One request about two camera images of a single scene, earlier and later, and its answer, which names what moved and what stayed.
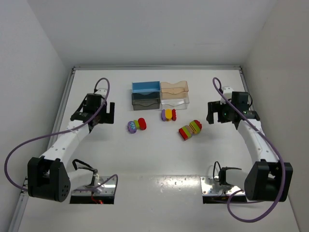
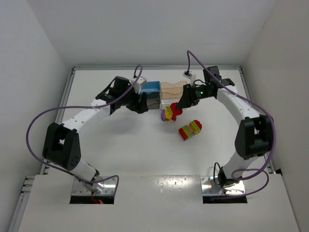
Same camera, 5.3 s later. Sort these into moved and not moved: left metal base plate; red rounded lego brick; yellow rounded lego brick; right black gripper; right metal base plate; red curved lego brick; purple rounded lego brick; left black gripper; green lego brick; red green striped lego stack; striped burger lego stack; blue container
Moved: red rounded lego brick; right black gripper; green lego brick; left black gripper
Not moved: blue container; striped burger lego stack; red green striped lego stack; purple rounded lego brick; left metal base plate; red curved lego brick; yellow rounded lego brick; right metal base plate
